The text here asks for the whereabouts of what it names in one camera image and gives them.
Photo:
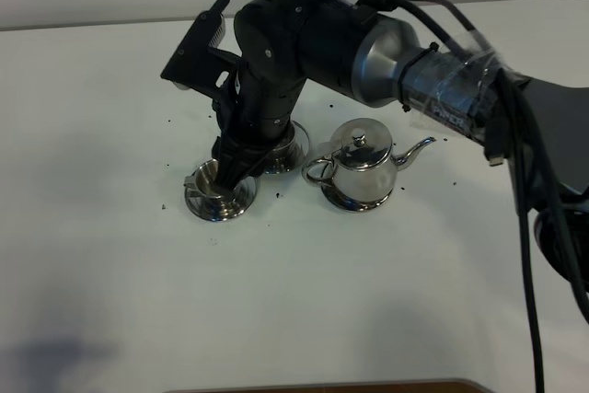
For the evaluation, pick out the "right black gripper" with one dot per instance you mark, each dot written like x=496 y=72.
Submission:
x=253 y=115

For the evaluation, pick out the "near steel cup saucer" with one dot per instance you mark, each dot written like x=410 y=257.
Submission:
x=223 y=210

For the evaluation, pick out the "steel cup saucer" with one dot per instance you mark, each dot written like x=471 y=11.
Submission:
x=223 y=210
x=290 y=153

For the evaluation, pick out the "stainless steel teapot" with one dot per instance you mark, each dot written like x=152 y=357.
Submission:
x=359 y=160

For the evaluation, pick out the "far steel cup saucer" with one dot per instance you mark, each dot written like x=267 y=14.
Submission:
x=290 y=153

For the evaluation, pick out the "steel teapot saucer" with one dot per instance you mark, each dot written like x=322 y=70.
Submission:
x=348 y=204

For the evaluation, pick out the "near stainless steel teacup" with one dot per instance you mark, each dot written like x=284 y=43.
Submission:
x=201 y=183

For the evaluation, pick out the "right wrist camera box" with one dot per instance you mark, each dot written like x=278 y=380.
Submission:
x=197 y=63

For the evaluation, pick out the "right black silver robot arm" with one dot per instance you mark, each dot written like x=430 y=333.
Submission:
x=380 y=51

